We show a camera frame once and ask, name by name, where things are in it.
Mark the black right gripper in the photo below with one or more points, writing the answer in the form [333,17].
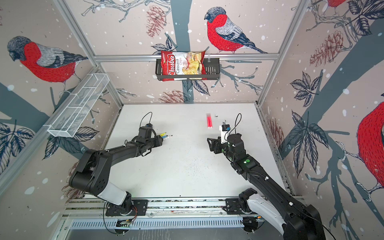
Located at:
[215,144]

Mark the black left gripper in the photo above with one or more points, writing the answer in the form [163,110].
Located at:
[159,141]

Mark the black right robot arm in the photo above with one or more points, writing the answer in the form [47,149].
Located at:
[291,218]

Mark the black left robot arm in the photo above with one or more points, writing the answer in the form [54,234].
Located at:
[92,174]

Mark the red cassava chips bag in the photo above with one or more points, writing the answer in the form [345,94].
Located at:
[181,63]

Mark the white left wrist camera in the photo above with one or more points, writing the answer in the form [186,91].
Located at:
[145,133]

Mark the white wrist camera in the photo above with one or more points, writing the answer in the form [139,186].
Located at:
[224,129]
[145,133]

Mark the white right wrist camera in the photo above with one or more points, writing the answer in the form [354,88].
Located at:
[224,129]

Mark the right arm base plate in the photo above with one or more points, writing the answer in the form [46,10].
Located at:
[233,207]

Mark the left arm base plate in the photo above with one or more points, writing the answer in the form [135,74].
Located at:
[131,208]

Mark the black wire wall basket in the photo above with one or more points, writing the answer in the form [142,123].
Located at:
[212,67]

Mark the aluminium front rail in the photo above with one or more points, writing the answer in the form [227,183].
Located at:
[157,208]

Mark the white mesh wall tray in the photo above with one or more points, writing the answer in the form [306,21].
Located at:
[81,102]

